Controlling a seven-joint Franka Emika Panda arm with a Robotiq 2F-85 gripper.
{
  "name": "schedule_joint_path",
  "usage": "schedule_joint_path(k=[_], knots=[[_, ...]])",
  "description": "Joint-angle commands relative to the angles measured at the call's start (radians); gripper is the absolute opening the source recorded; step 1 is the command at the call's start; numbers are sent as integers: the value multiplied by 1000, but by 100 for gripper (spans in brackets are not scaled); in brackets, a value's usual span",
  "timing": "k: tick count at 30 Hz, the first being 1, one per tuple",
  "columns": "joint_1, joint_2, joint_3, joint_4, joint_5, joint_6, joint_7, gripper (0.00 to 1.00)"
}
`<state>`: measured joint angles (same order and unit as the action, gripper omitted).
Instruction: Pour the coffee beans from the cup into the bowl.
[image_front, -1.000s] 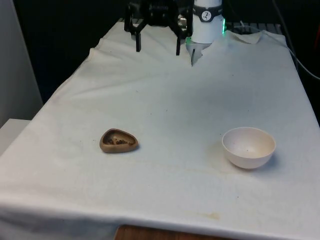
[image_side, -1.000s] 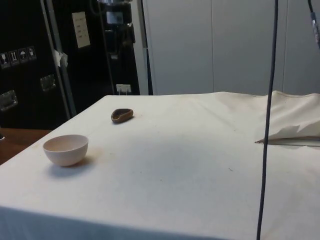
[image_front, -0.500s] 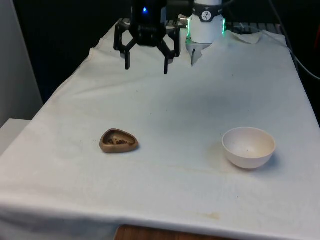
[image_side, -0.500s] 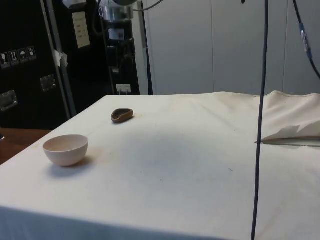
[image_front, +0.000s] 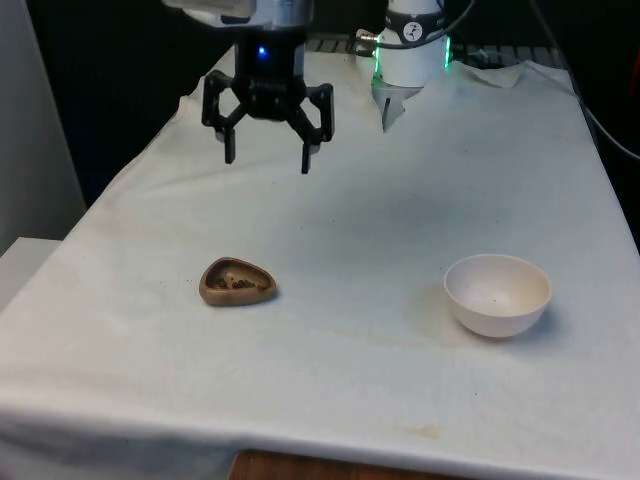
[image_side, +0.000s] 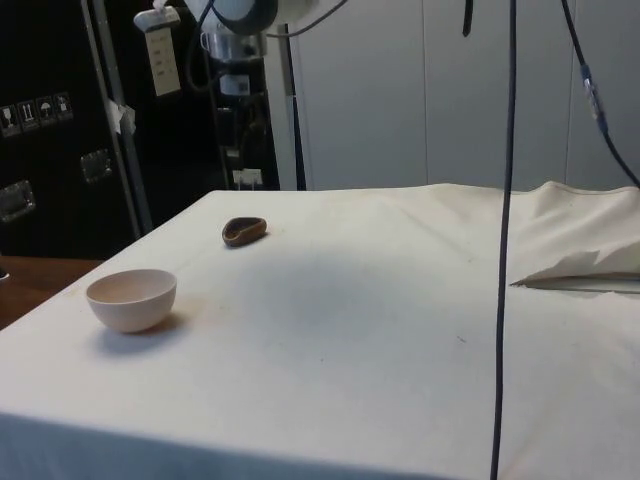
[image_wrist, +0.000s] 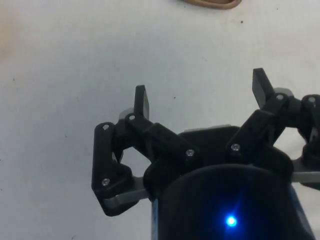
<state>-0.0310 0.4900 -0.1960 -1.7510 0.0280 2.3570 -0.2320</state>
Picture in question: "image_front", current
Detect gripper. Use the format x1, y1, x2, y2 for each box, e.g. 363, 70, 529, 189
200, 29, 335, 175

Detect coffee beans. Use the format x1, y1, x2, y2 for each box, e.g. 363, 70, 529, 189
216, 276, 259, 292

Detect brown cup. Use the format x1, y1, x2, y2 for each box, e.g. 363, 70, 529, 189
198, 255, 279, 309

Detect white bowl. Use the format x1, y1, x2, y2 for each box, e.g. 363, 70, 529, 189
443, 253, 553, 340

